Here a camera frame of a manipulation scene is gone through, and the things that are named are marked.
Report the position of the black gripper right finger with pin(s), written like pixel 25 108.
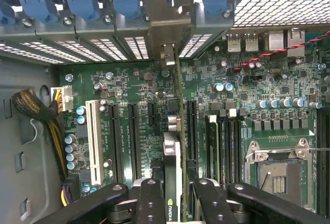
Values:
pixel 211 206

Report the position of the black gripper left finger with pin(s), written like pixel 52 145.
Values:
pixel 150 203

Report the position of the black RAM slot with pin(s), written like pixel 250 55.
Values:
pixel 225 146
pixel 235 146

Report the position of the CPU socket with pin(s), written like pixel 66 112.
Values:
pixel 283 177

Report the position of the black power connector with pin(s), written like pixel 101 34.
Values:
pixel 72 188

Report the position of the white expansion slot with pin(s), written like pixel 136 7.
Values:
pixel 93 136

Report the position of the short black expansion slot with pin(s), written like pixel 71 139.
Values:
pixel 152 114

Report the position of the thin metal locking lever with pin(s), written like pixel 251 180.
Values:
pixel 322 151

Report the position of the green motherboard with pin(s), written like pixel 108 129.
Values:
pixel 257 85

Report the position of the white power connector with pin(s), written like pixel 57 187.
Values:
pixel 64 97

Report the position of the perforated metal slot cover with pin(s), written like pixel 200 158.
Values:
pixel 136 47
pixel 196 45
pixel 109 49
pixel 51 51
pixel 82 50

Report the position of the silver USB port block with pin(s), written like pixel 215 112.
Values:
pixel 234 43
pixel 250 43

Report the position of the open black PC case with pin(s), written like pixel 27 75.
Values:
pixel 25 79

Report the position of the silver video port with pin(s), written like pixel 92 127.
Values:
pixel 276 41

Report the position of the silver ethernet port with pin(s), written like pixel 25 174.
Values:
pixel 296 42

